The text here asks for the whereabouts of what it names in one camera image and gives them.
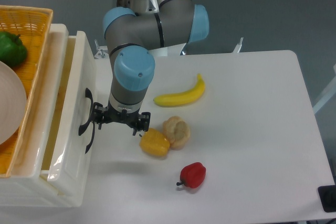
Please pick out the white drawer cabinet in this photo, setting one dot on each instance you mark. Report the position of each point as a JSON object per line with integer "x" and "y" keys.
{"x": 28, "y": 185}

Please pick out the beige round plate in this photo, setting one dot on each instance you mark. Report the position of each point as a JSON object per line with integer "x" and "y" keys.
{"x": 13, "y": 102}

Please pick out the green bell pepper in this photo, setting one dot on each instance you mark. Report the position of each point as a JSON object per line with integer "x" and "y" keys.
{"x": 13, "y": 51}

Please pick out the round bread bun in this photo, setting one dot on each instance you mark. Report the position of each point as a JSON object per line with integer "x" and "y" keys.
{"x": 177, "y": 132}

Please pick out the yellow woven basket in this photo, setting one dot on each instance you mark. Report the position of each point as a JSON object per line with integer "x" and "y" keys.
{"x": 33, "y": 24}

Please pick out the yellow bell pepper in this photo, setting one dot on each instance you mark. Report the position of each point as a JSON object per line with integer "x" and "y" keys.
{"x": 154, "y": 143}

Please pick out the yellow banana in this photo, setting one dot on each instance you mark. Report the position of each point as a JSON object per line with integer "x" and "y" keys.
{"x": 182, "y": 98}

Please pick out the black device at edge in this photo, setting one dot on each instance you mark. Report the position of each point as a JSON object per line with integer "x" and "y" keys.
{"x": 327, "y": 196}

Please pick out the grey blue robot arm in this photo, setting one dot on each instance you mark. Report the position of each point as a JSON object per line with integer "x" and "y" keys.
{"x": 130, "y": 36}

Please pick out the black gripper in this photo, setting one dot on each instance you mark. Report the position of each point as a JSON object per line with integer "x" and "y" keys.
{"x": 101, "y": 115}

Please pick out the red bell pepper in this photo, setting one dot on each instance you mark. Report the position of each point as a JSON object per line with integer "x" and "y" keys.
{"x": 192, "y": 175}

